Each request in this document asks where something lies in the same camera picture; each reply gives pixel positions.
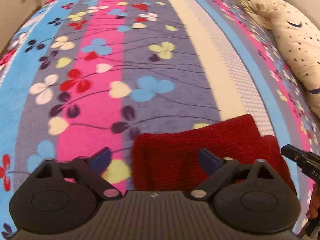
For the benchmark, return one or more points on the striped floral blanket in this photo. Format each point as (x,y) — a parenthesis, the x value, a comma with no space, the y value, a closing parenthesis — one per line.
(100,55)

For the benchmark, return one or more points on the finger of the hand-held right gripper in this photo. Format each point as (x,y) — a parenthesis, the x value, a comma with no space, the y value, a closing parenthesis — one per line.
(290,152)

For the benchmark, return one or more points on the cream star print pillow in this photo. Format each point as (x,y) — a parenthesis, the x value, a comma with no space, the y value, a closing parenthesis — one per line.
(295,40)

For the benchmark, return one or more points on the red knitted sweater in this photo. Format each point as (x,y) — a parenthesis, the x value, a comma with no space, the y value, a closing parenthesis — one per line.
(175,150)

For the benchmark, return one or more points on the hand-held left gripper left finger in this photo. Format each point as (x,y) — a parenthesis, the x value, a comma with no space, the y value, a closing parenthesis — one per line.
(101,159)

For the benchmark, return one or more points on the person's right hand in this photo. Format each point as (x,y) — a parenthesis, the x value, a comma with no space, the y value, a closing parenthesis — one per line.
(313,200)

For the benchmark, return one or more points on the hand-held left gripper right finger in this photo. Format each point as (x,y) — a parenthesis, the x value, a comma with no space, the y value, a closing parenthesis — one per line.
(207,159)

